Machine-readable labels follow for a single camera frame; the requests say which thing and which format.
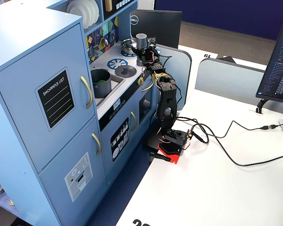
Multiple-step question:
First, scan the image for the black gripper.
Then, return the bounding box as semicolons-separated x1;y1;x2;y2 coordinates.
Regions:
131;46;156;64

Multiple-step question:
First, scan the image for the black red robot base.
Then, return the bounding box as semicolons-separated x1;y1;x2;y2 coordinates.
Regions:
157;128;191;165

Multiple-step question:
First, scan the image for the steel pot with lid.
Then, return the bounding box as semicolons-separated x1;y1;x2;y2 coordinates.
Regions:
121;38;139;54

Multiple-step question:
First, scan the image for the gray pot lid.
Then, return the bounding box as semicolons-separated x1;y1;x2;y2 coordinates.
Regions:
115;65;137;78

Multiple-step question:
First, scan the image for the black dell monitor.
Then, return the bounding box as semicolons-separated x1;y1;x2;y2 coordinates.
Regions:
129;9;183;49

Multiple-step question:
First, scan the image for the gray blue desk divider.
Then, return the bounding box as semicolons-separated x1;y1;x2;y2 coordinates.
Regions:
155;44;193;111
194;57;266;104

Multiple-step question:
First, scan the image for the gray toy sink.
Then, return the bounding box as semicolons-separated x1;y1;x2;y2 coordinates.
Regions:
91;68;126;110

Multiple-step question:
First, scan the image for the black microwave door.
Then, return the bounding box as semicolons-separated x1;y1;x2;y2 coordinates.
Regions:
103;0;139;21

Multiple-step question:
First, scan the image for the gray plastic pot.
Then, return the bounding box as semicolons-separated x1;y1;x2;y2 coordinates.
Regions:
91;68;112;99

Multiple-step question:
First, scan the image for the white toy plate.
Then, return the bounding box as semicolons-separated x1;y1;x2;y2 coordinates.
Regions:
79;0;97;26
66;0;90;30
89;0;100;23

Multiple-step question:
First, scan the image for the blue oven door with window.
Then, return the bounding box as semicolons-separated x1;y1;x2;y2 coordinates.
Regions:
134;79;158;135

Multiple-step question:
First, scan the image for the robot controller board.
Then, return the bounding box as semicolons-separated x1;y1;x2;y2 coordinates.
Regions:
186;127;196;145

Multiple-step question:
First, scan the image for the black shopping list board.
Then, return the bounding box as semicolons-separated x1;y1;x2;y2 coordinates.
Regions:
34;66;76;132

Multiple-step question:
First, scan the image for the black table clamp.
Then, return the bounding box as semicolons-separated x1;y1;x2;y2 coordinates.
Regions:
150;152;172;163

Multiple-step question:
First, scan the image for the blue dishwasher door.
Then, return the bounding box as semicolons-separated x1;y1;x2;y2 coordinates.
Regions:
100;94;142;186

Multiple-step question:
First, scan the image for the blue toy kitchen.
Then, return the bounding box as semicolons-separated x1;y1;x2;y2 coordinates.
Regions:
0;0;167;226

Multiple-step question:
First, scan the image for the large blue fridge door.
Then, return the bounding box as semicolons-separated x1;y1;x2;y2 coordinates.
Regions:
0;23;96;174

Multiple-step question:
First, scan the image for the monitor showing code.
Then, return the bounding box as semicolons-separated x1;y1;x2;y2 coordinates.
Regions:
256;7;283;105

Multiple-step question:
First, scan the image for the blue freezer door with dispenser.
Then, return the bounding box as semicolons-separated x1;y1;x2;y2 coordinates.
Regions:
39;117;108;226

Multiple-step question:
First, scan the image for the water dispenser sticker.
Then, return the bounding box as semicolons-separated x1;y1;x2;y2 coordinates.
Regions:
64;152;94;202

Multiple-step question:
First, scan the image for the gold curved oven handle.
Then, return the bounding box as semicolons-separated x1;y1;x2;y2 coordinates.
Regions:
141;81;155;92

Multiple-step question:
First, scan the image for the long gold fridge handle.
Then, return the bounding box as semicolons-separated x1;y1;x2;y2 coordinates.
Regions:
80;75;94;110

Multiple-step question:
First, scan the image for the gold dishwasher handle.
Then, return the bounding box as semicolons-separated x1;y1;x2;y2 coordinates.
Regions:
130;111;138;132

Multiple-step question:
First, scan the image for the short gold freezer handle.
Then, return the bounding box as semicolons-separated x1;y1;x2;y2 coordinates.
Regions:
92;133;102;156

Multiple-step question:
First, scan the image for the black usb cable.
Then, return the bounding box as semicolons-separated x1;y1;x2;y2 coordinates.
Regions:
192;120;283;144

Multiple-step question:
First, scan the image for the black power cable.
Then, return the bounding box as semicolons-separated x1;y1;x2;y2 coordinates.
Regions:
175;116;283;167

